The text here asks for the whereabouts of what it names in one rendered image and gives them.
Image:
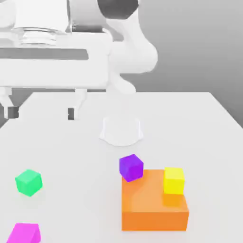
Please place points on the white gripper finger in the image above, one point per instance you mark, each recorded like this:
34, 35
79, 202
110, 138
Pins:
12, 112
71, 114

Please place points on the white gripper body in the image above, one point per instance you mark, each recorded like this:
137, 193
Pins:
57, 74

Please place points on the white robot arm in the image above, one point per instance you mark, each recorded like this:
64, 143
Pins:
131, 55

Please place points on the small green cube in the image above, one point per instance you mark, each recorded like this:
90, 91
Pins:
28, 183

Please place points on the small purple cube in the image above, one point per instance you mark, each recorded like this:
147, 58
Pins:
131, 168

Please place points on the small magenta cube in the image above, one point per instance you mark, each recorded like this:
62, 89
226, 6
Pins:
21, 234

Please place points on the small yellow cube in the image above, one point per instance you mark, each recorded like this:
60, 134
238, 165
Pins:
173, 181

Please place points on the large orange box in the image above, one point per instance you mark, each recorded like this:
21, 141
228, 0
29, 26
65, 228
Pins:
151, 218

